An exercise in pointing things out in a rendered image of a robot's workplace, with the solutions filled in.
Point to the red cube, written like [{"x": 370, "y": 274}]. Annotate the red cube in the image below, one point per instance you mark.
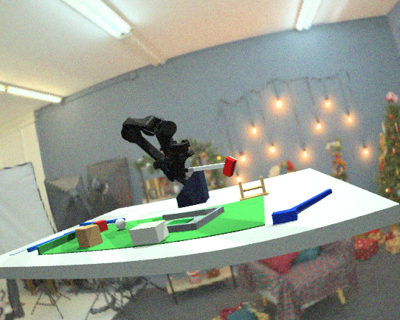
[{"x": 102, "y": 225}]

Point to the tan cube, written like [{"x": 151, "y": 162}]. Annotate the tan cube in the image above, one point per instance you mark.
[{"x": 89, "y": 236}]

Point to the white golf ball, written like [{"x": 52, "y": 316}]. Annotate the white golf ball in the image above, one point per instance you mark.
[{"x": 120, "y": 223}]

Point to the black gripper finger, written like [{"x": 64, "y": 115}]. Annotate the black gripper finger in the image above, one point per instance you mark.
[
  {"x": 174, "y": 168},
  {"x": 181, "y": 165}
]

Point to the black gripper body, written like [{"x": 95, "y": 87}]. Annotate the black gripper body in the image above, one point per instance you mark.
[{"x": 167, "y": 159}]

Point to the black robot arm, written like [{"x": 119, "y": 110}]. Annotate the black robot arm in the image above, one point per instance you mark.
[{"x": 164, "y": 131}]

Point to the green flat mat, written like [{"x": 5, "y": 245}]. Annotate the green flat mat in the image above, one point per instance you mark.
[{"x": 237, "y": 216}]

